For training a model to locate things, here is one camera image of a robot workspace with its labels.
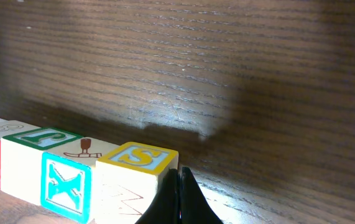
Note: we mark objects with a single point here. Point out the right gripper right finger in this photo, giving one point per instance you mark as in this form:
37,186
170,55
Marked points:
193,205

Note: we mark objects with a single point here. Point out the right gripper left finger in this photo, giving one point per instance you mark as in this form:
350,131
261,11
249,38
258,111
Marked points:
164,208

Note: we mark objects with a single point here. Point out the wooden block mid table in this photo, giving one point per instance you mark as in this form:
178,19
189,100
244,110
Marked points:
127,180

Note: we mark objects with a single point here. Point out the blue X wooden block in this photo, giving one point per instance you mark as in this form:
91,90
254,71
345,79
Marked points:
67,177

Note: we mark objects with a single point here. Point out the yellow-sided wooden block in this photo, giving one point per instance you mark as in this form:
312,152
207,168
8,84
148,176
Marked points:
21,160

